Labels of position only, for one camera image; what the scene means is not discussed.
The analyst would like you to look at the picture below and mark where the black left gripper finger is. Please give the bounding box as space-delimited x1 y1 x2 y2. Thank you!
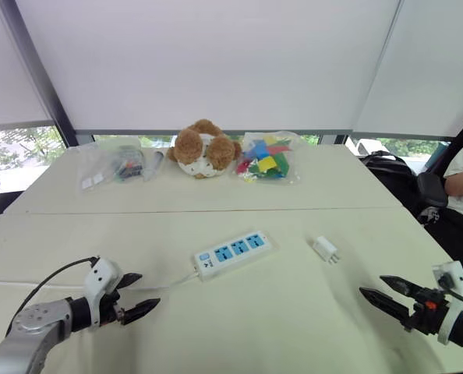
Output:
118 272 143 291
122 298 161 326

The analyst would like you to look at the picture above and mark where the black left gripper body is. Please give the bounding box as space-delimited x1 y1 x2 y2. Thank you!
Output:
98 290 129 327

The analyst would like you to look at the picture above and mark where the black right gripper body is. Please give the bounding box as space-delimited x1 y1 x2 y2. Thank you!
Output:
405 288 450 337

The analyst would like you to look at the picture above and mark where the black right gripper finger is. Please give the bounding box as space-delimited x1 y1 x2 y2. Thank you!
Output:
359 287 414 327
379 274 426 300

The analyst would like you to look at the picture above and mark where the white plug adapter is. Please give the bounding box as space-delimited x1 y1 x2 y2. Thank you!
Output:
312 235 341 266

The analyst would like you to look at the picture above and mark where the white blue power strip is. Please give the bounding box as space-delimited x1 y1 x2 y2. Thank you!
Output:
194 230 276 282

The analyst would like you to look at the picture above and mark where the black chair armrest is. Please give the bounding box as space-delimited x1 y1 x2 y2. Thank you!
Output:
416 172 450 210

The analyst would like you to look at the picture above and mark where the clear bag of small parts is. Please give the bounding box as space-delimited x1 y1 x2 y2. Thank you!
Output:
77 145 147 192

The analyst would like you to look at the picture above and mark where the clear bagged syringe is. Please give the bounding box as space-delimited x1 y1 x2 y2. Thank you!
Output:
142 150 166 182

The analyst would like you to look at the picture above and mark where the black backpack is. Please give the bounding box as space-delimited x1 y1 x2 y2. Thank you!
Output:
359 150 426 213

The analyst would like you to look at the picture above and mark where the brown and white plush toy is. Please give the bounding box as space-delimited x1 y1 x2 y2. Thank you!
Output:
166 118 243 180

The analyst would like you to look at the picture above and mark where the clear bag of coloured pieces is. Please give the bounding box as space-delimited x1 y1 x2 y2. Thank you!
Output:
235 131 302 186

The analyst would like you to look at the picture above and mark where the white roller blind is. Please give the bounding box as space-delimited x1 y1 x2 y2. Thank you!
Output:
0 0 55 132
352 0 463 138
15 0 403 136

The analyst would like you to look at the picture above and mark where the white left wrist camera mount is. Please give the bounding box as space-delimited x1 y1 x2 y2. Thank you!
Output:
82 257 123 329

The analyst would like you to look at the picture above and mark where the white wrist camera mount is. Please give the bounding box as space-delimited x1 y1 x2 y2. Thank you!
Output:
82 257 123 329
432 261 463 346

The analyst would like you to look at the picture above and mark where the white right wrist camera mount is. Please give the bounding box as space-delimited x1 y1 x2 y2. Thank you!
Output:
432 261 463 346

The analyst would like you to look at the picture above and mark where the white cable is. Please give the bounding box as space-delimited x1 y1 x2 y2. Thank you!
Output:
0 270 201 292

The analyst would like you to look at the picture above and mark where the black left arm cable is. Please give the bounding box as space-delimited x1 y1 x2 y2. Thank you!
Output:
5 256 101 336

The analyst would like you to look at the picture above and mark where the dark window frame post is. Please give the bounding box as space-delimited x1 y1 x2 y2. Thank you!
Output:
0 0 79 148

